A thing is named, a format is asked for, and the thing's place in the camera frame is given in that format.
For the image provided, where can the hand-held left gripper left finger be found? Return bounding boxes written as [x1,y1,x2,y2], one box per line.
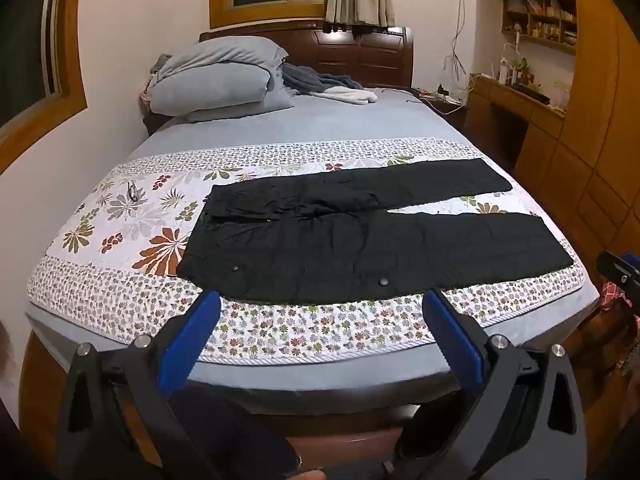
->
[57,289,223,480]

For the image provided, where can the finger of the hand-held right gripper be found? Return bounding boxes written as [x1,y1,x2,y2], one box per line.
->
[596,250,640,307]

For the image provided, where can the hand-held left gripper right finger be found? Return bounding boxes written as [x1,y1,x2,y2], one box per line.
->
[395,287,588,480]

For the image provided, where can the black pants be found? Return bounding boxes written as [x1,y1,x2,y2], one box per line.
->
[176,157,575,306]

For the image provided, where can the red checked cloth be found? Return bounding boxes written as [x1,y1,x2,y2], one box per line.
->
[600,280,632,311]

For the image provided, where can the floral quilt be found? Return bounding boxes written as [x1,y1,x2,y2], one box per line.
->
[26,137,586,366]

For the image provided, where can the wooden desk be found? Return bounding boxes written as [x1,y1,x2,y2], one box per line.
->
[465,74,568,176]

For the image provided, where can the black keyboard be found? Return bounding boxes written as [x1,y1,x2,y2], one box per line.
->
[512,82,551,103]

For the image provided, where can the dark nightstand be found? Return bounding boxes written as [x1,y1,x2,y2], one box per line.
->
[422,94,472,132]

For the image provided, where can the bed with grey sheet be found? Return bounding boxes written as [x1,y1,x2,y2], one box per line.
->
[22,87,601,406]

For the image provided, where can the grey folded duvet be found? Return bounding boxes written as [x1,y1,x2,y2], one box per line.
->
[147,36,297,122]

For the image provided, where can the white cloth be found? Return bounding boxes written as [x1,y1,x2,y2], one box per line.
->
[309,86,379,107]

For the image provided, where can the grey folded cloth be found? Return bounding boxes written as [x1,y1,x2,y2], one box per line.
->
[148,52,173,78]

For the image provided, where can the grey and white clothes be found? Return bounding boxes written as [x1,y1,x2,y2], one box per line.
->
[282,62,366,97]

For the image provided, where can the dark wooden headboard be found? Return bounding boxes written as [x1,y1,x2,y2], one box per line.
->
[199,25,416,90]

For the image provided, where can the wooden wall shelf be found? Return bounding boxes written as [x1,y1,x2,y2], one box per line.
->
[500,0,581,56]

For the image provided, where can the hanging white cables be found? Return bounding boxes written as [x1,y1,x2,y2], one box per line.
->
[447,0,481,81]

